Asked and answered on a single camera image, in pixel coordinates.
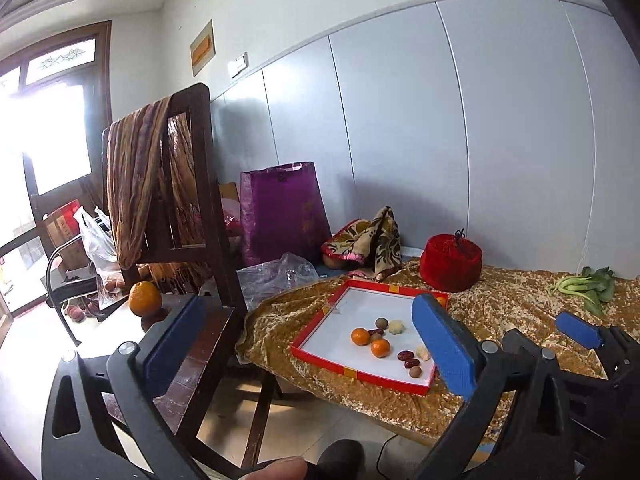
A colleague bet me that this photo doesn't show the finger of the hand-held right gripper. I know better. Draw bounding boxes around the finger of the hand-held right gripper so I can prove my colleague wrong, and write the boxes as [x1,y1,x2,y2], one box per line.
[556,311,626,361]

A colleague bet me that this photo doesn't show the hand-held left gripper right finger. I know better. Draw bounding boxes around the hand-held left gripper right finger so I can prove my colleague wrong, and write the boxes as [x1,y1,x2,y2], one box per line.
[410,294,586,480]

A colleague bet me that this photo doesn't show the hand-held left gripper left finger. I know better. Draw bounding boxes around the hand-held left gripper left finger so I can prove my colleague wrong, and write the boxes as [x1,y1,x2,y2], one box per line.
[41,294,241,480]

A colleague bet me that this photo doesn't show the red tray with white inside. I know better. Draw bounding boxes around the red tray with white inside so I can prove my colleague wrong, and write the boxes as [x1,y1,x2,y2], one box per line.
[291,279,451,397]

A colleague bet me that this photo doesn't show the green bok choy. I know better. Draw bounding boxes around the green bok choy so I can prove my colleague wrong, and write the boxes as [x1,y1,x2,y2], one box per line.
[547,266,617,317]

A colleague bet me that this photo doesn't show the golden velvet tablecloth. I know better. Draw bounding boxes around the golden velvet tablecloth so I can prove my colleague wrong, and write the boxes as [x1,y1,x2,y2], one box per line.
[235,257,640,443]

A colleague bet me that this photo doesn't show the red velvet hat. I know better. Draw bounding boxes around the red velvet hat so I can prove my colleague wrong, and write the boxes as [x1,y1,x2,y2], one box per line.
[419,230,483,293]

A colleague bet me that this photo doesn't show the white plastic bag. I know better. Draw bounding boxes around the white plastic bag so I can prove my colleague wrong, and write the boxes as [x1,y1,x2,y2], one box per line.
[74,206,123,306]

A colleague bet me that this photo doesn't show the clear plastic bag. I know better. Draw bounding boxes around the clear plastic bag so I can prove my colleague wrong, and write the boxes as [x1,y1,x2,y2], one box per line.
[235,252,321,311]

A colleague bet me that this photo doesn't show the brown floral patterned cloth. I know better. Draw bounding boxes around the brown floral patterned cloth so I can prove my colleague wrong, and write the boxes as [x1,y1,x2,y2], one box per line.
[321,206,402,281]

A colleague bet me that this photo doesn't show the cardboard box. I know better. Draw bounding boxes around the cardboard box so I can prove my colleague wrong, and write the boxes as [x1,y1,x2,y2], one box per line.
[42,199,96,271]

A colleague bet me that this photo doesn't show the person's black shoe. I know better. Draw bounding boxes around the person's black shoe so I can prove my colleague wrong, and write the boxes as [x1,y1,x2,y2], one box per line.
[317,439,366,480]

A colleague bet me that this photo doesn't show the person's leg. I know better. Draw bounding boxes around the person's leg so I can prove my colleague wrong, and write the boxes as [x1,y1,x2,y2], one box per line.
[240,456,308,480]

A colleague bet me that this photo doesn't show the purple bag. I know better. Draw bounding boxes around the purple bag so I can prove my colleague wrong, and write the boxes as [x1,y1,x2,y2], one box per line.
[239,161,333,267]

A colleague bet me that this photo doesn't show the striped brown scarf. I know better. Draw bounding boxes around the striped brown scarf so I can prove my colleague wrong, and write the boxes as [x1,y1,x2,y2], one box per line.
[102,97,216,286]

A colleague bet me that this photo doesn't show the dark wooden chair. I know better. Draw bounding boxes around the dark wooden chair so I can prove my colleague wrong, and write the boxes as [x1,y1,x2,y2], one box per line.
[100,82,286,466]

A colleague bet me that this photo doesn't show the wooden glass door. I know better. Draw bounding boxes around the wooden glass door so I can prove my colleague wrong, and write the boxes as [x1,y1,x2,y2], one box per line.
[0,20,113,318]

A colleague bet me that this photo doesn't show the metal frame chair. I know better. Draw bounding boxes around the metal frame chair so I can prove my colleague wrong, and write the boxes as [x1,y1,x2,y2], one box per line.
[45,245,101,346]

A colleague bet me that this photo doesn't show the black cable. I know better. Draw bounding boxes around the black cable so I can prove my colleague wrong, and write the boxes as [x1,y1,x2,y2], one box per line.
[377,432,426,476]

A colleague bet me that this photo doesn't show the white wall box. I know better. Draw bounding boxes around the white wall box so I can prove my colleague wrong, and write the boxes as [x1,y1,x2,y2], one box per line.
[226,52,250,79]

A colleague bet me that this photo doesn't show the wall poster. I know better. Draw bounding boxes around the wall poster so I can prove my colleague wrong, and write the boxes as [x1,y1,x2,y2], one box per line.
[190,19,216,77]

